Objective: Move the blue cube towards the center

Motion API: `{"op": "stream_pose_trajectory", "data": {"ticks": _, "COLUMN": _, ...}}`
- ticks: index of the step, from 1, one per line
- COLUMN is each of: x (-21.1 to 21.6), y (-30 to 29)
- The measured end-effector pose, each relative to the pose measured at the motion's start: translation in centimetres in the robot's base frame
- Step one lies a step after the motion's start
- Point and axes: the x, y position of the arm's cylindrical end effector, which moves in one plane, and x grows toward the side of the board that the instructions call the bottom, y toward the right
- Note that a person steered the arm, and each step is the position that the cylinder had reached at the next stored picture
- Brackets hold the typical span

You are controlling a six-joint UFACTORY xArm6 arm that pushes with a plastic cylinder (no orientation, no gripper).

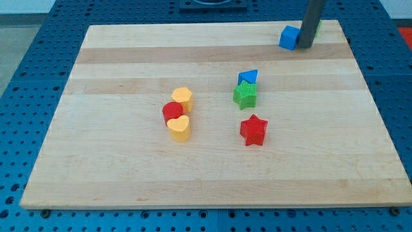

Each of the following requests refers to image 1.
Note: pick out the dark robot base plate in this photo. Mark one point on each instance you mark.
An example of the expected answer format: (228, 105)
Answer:
(212, 5)

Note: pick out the yellow heart block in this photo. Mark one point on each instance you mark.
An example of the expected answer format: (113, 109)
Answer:
(179, 128)

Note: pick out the red star block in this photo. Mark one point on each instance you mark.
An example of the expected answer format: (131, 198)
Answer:
(254, 130)

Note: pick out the green star block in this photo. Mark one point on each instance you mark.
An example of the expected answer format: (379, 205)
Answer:
(245, 95)

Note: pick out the green block behind rod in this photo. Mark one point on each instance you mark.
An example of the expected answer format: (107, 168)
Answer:
(318, 28)

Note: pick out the blue cube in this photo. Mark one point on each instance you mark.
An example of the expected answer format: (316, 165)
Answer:
(289, 37)

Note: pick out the red cylinder block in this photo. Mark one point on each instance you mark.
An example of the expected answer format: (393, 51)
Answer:
(172, 110)

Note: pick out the wooden board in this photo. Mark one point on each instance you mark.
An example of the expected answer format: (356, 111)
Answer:
(108, 146)

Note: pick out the blue triangle block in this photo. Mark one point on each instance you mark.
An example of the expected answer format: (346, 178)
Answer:
(248, 76)

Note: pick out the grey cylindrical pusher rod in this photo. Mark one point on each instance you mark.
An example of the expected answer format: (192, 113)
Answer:
(310, 23)

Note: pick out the yellow hexagon block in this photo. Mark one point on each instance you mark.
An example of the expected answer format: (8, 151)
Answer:
(185, 97)

